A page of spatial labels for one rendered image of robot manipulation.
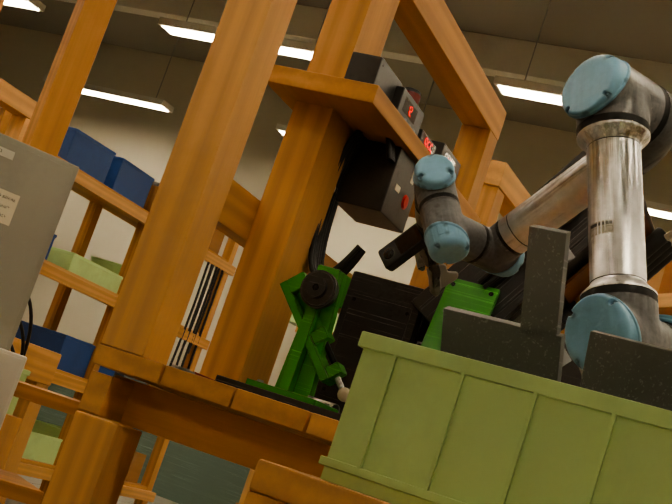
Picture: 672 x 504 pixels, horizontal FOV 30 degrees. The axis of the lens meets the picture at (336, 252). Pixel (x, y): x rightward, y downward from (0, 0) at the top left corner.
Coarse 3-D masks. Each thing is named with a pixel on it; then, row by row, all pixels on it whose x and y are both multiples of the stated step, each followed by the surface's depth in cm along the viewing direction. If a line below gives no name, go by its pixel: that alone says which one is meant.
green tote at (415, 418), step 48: (384, 336) 139; (384, 384) 137; (432, 384) 134; (480, 384) 132; (528, 384) 128; (336, 432) 139; (384, 432) 135; (432, 432) 133; (480, 432) 130; (528, 432) 127; (576, 432) 125; (624, 432) 122; (336, 480) 137; (384, 480) 133; (432, 480) 131; (480, 480) 128; (528, 480) 126; (576, 480) 123; (624, 480) 121
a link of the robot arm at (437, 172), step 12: (432, 156) 227; (444, 156) 228; (420, 168) 226; (432, 168) 226; (444, 168) 226; (420, 180) 225; (432, 180) 224; (444, 180) 224; (420, 192) 227; (432, 192) 225; (444, 192) 235; (456, 192) 228
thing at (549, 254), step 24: (528, 240) 138; (552, 240) 137; (528, 264) 139; (552, 264) 137; (528, 288) 139; (552, 288) 138; (456, 312) 145; (528, 312) 140; (552, 312) 138; (456, 336) 146; (480, 336) 144; (504, 336) 142; (528, 336) 141; (552, 336) 139; (480, 360) 145; (504, 360) 143; (528, 360) 141; (552, 360) 140
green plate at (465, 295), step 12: (456, 288) 268; (468, 288) 267; (480, 288) 266; (492, 288) 266; (444, 300) 267; (456, 300) 266; (468, 300) 266; (480, 300) 265; (492, 300) 264; (480, 312) 264; (432, 324) 265; (432, 336) 263; (432, 348) 262
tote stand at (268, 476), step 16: (272, 464) 137; (256, 480) 137; (272, 480) 136; (288, 480) 135; (304, 480) 134; (320, 480) 134; (256, 496) 137; (272, 496) 136; (288, 496) 135; (304, 496) 134; (320, 496) 133; (336, 496) 132; (352, 496) 131; (368, 496) 130
